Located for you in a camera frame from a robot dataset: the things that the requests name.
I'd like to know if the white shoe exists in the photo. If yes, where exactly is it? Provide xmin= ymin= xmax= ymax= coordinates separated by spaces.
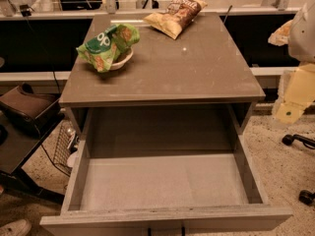
xmin=0 ymin=219 xmax=32 ymax=236

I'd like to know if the brown VR headset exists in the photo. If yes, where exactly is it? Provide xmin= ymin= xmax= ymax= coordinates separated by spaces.
xmin=0 ymin=83 xmax=60 ymax=138

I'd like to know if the black side table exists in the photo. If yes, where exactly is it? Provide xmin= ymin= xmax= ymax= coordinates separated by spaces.
xmin=0 ymin=113 xmax=64 ymax=205

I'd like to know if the grey cabinet counter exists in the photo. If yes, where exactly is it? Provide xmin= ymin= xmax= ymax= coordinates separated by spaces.
xmin=58 ymin=13 xmax=267 ymax=136

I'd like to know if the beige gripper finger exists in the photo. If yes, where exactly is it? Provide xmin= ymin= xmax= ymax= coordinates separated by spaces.
xmin=272 ymin=64 xmax=315 ymax=124
xmin=268 ymin=20 xmax=292 ymax=46

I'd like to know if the black chair base with casters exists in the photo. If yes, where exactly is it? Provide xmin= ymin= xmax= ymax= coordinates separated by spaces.
xmin=282 ymin=133 xmax=315 ymax=207

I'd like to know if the green rice chip bag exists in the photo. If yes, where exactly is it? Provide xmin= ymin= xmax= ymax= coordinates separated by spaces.
xmin=77 ymin=24 xmax=140 ymax=73

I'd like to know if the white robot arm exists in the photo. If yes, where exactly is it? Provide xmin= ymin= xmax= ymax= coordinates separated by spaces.
xmin=268 ymin=0 xmax=315 ymax=124

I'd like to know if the brown sea salt chip bag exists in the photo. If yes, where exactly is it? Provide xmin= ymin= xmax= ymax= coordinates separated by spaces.
xmin=144 ymin=0 xmax=208 ymax=39

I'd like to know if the black wire basket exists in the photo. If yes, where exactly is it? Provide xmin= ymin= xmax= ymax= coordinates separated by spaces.
xmin=52 ymin=121 xmax=76 ymax=176

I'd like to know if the open grey drawer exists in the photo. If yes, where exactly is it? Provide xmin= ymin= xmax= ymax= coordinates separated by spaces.
xmin=40 ymin=104 xmax=292 ymax=236

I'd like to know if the white paper bowl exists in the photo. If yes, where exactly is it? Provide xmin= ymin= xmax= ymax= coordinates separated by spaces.
xmin=110 ymin=48 xmax=133 ymax=71

